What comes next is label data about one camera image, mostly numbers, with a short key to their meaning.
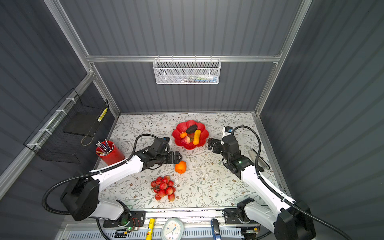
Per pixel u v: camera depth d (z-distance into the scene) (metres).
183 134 1.02
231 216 0.73
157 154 0.67
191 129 1.05
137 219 0.72
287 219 0.39
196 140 1.01
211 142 0.72
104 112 0.84
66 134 0.72
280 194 0.44
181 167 0.86
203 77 0.92
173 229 0.69
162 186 0.76
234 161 0.60
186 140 0.99
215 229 0.67
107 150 0.81
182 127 1.08
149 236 0.68
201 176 0.88
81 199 0.43
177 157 0.77
